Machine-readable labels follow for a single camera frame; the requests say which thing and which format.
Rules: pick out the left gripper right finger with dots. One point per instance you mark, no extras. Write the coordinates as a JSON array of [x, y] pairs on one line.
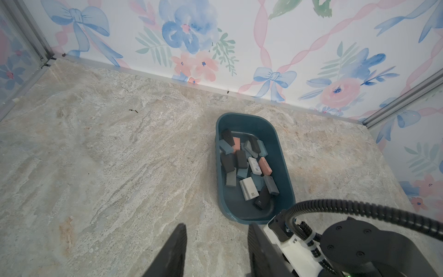
[[264, 259]]

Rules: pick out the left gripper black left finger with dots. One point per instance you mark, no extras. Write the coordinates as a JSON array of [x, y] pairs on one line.
[[170, 261]]

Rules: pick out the black eraser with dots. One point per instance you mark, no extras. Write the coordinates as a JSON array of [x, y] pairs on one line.
[[254, 145], [228, 137], [263, 200], [228, 162], [242, 160]]

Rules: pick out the white eraser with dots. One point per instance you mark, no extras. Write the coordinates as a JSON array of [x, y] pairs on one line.
[[255, 167], [249, 189]]

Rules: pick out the grey eraser bottom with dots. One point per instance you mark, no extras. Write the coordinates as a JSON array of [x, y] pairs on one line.
[[271, 185]]

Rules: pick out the grey eraser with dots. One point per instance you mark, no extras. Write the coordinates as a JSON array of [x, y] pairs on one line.
[[225, 147], [231, 179], [271, 185], [249, 149]]

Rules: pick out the blue eraser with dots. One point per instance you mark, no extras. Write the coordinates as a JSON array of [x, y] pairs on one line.
[[242, 173], [258, 182]]

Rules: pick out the pink eraser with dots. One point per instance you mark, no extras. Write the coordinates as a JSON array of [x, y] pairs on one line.
[[237, 144], [264, 166]]

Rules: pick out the black eraser bottom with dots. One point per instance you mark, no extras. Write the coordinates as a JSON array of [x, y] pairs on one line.
[[254, 145]]

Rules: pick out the teal eraser top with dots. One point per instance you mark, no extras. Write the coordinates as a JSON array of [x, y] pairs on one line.
[[263, 151]]

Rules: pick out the grey eraser top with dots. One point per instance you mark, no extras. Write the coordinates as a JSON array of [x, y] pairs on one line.
[[225, 147]]

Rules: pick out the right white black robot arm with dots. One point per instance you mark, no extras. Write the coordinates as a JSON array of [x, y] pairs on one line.
[[361, 249]]

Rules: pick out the dark teal storage box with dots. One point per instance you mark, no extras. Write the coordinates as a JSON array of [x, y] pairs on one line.
[[232, 203]]

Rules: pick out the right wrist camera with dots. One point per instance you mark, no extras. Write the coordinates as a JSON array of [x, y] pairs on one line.
[[296, 258]]

